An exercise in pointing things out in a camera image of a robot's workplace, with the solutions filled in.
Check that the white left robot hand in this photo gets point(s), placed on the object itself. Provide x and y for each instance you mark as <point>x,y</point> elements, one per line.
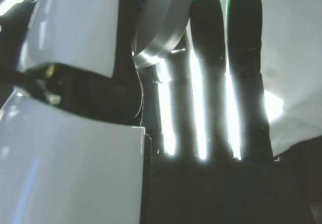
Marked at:
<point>75,163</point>

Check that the grey tape measure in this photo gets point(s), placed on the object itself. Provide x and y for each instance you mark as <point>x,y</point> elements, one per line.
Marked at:
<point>163,20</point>

